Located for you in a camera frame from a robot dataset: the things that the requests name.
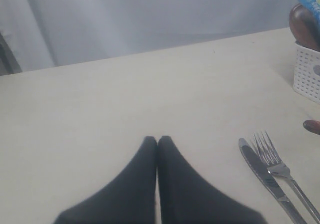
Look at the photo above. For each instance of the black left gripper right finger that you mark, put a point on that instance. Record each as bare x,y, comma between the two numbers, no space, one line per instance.
187,198

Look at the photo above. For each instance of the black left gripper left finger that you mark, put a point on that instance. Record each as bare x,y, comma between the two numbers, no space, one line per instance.
128,199

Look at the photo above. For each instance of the silver table knife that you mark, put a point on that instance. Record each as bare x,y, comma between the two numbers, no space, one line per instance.
261,172

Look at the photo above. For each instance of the silver metal fork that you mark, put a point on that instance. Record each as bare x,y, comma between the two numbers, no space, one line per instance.
276,167

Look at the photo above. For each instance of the red-brown wooden spoon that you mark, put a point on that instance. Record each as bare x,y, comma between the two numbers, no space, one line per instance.
312,126

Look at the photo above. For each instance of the blue chips bag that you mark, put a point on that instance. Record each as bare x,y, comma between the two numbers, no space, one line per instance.
313,6

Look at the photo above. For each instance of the white perforated plastic basket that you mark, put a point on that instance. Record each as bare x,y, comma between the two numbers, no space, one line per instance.
306,80

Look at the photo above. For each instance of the white backdrop curtain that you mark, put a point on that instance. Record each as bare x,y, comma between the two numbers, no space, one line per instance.
49,33

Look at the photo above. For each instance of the brown wooden plate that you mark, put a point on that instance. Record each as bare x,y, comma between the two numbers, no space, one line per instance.
304,27

